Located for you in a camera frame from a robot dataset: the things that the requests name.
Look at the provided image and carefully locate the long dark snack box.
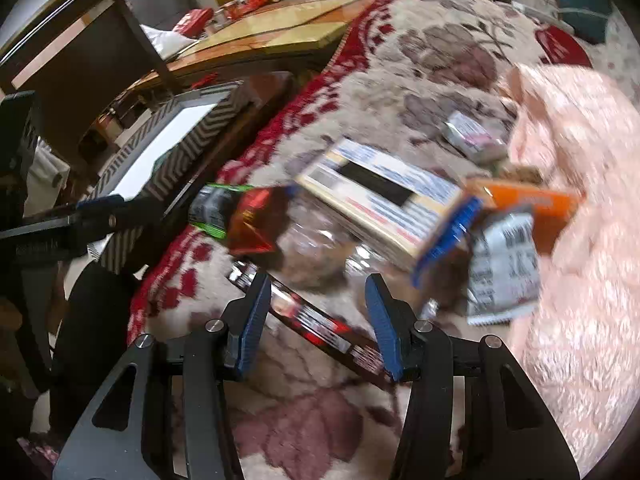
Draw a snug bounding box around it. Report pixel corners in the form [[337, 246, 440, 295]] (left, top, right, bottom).
[[227, 260, 396, 386]]

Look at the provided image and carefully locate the white blue printed carton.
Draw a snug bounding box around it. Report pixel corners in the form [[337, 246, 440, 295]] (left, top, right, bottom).
[[295, 137, 481, 271]]

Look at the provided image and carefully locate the marble top wooden cabinet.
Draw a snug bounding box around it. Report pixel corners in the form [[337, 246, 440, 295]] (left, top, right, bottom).
[[142, 0, 393, 92]]

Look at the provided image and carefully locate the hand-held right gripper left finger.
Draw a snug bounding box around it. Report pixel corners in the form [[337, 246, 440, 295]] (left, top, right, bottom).
[[52, 271, 273, 480]]

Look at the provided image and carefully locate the white plastic bag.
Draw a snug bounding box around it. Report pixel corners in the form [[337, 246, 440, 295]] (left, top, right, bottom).
[[140, 22, 191, 56]]

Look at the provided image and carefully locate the floral sofa cover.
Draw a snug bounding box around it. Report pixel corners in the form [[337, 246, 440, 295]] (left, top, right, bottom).
[[127, 0, 640, 480]]

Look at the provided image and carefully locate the orange snack box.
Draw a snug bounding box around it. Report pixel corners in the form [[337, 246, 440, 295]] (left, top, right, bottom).
[[465, 177, 583, 253]]

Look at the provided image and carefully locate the dark wooden chair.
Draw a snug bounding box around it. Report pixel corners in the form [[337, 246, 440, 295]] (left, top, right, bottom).
[[0, 0, 301, 281]]

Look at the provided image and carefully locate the white tray with striped rim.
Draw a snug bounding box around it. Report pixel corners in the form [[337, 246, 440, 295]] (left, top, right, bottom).
[[87, 82, 251, 273]]

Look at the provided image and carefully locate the clear bag of nuts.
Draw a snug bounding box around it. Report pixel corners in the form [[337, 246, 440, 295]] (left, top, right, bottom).
[[272, 195, 416, 301]]

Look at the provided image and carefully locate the pink fluffy blanket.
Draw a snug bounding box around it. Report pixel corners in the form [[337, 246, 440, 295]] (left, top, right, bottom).
[[500, 62, 640, 476]]

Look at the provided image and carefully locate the red plastic object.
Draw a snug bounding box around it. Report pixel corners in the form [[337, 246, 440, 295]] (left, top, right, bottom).
[[535, 25, 593, 68]]

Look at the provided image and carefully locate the red snack packet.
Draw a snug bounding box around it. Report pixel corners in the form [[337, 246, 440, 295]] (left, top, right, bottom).
[[225, 187, 298, 256]]

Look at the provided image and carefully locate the small white snack packet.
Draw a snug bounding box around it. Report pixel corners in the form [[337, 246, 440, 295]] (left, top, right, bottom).
[[442, 110, 508, 161]]

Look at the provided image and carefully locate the teal bag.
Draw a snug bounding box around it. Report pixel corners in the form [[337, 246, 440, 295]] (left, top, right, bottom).
[[552, 0, 613, 43]]

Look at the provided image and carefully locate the green black snack packet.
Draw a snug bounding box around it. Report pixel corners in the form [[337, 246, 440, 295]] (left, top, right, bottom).
[[187, 183, 256, 238]]

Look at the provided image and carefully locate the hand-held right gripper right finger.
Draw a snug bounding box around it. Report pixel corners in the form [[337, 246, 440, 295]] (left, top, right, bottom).
[[364, 274, 581, 480]]

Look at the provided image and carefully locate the white black printed packet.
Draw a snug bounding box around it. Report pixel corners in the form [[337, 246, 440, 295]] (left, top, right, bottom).
[[465, 210, 541, 326]]

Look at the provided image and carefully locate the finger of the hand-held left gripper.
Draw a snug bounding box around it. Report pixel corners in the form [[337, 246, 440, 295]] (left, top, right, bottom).
[[0, 237, 101, 267], [0, 194, 166, 242]]

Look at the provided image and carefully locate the red box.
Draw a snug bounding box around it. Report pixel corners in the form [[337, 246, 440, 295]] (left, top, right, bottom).
[[172, 7, 216, 38]]

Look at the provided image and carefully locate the blue snack packet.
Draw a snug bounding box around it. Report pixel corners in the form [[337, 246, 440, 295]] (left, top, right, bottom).
[[410, 195, 483, 288]]

